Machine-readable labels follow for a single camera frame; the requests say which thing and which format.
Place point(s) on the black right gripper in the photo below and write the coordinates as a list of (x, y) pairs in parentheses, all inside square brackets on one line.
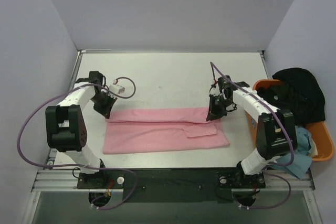
[(216, 104)]

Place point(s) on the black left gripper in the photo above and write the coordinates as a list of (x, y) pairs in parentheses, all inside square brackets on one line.
[(106, 104)]

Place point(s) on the pink t shirt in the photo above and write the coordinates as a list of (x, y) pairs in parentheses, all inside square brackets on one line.
[(162, 130)]

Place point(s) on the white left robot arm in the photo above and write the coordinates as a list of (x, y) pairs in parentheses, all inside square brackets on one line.
[(65, 125)]

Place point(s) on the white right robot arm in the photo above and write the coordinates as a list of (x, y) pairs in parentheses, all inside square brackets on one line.
[(276, 139)]

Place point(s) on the black garment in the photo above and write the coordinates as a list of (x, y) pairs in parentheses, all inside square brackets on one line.
[(298, 92)]

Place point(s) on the blue garment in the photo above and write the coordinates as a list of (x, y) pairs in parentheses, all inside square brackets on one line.
[(302, 160)]

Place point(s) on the cream garment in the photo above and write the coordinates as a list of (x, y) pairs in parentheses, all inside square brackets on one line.
[(313, 151)]

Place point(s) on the orange plastic basket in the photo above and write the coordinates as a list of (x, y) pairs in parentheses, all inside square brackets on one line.
[(319, 132)]

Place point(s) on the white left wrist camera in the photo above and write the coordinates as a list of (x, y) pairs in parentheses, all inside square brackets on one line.
[(116, 88)]

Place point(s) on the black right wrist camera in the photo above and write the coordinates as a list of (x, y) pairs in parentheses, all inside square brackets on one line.
[(224, 85)]

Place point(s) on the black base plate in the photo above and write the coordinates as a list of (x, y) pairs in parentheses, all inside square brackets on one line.
[(219, 185)]

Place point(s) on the aluminium front rail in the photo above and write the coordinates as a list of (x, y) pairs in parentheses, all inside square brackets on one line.
[(64, 180)]

